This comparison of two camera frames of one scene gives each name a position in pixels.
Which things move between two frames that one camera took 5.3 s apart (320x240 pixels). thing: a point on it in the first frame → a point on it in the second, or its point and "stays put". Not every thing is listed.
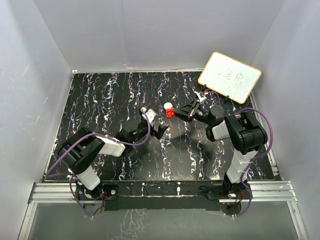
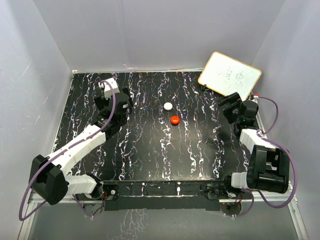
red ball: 169,112 → 175,120
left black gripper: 157,134 → 102,103
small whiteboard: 230,77 stays put
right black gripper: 188,110 → 235,101
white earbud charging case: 167,105 stays put
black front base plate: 166,195 stays put
